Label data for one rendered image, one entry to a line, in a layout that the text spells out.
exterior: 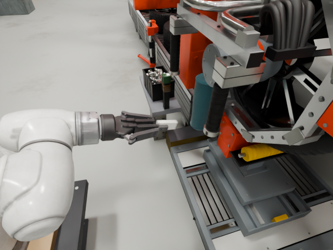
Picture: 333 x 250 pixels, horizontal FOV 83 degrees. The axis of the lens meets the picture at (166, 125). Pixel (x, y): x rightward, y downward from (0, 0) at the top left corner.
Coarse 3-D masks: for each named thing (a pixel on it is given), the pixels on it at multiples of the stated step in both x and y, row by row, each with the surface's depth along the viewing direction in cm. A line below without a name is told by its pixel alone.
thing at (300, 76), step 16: (320, 16) 49; (304, 64) 57; (272, 80) 67; (288, 80) 62; (304, 80) 56; (320, 80) 53; (240, 96) 84; (256, 96) 84; (272, 96) 69; (288, 96) 62; (256, 112) 79; (272, 112) 79; (288, 112) 63
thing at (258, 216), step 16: (208, 160) 118; (224, 176) 110; (224, 192) 103; (288, 192) 102; (240, 208) 96; (256, 208) 94; (272, 208) 96; (288, 208) 94; (304, 208) 96; (240, 224) 92; (256, 224) 89; (272, 224) 90
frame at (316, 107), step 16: (320, 96) 42; (224, 112) 83; (240, 112) 79; (304, 112) 46; (320, 112) 42; (240, 128) 74; (256, 128) 71; (272, 128) 64; (288, 128) 57; (304, 128) 47; (320, 128) 47; (288, 144) 52
